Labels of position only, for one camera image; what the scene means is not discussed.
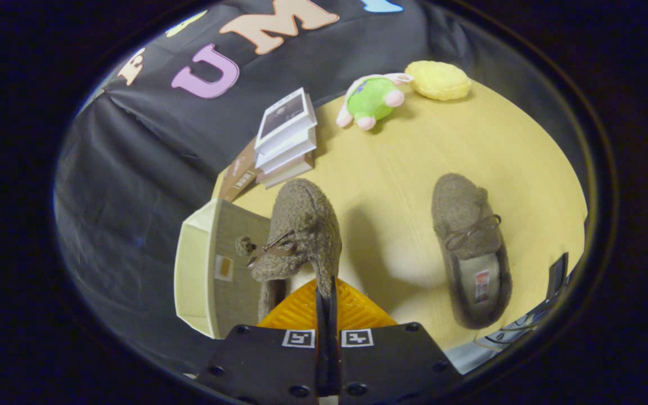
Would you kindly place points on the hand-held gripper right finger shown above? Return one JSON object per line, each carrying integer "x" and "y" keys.
{"x": 391, "y": 360}

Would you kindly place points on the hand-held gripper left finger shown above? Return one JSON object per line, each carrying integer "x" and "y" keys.
{"x": 262, "y": 360}

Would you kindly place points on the cream storage box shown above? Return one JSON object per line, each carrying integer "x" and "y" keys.
{"x": 234, "y": 304}

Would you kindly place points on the brown fuzzy shoe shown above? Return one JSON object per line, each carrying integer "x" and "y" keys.
{"x": 301, "y": 214}
{"x": 459, "y": 208}

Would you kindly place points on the brown flat book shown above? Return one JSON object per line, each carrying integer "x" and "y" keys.
{"x": 239, "y": 177}

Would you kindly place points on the black backdrop cloth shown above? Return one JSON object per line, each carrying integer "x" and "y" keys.
{"x": 133, "y": 169}

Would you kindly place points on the white book with dark cover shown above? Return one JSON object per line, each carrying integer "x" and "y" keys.
{"x": 286, "y": 115}

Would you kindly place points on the green and pink plush toy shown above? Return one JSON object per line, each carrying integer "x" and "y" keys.
{"x": 373, "y": 98}

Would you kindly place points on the yellow round cushion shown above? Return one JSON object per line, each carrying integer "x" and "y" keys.
{"x": 438, "y": 80}

